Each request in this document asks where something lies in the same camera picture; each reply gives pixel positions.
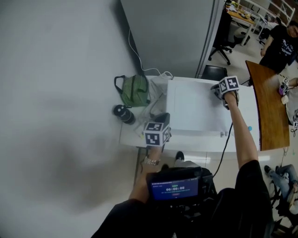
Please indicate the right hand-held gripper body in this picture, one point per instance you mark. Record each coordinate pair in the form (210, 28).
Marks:
(229, 84)

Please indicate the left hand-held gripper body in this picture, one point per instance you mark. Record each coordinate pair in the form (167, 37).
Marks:
(153, 138)

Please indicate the person's right forearm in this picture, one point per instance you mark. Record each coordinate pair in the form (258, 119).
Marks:
(242, 134)

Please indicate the person's left forearm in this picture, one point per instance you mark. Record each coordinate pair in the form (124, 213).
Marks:
(144, 181)

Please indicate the white power strip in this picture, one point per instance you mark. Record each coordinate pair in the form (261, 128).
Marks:
(139, 130)

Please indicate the black seat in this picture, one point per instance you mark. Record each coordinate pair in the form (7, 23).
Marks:
(213, 72)

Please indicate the silver wristwatch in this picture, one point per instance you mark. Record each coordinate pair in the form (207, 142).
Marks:
(151, 161)

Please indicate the person's black shoe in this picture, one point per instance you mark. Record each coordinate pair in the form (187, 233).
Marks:
(179, 156)
(164, 167)

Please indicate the black bottle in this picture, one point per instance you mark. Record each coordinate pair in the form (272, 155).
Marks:
(124, 114)

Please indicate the person's light trousers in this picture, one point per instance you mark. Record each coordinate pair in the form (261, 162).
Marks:
(186, 163)

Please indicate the dark waste bin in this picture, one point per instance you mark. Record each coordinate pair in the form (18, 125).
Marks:
(245, 40)

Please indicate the clear bottle blue cap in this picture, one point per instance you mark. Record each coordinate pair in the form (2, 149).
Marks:
(250, 128)

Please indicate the brown wooden desk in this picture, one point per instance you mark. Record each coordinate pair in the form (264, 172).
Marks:
(270, 111)

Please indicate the black office chair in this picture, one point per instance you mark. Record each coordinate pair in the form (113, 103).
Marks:
(224, 35)

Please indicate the green striped bag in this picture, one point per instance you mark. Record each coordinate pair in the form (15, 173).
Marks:
(135, 91)

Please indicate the small white object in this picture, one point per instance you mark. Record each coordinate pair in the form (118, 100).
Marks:
(224, 134)

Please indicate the chest-mounted screen device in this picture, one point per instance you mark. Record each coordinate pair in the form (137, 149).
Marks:
(174, 188)

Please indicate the small white item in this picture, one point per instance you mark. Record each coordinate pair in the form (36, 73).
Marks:
(284, 100)

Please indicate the grey cloth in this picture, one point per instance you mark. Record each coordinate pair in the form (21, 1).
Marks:
(292, 104)

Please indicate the grey partition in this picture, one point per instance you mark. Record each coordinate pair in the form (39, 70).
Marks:
(170, 35)

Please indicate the white shelf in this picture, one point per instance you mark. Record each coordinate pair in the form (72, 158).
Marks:
(267, 7)

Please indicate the person's black shirt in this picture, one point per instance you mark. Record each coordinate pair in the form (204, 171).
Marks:
(244, 204)

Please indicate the wooden top white-frame desk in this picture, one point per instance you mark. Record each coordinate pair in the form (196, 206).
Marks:
(242, 18)

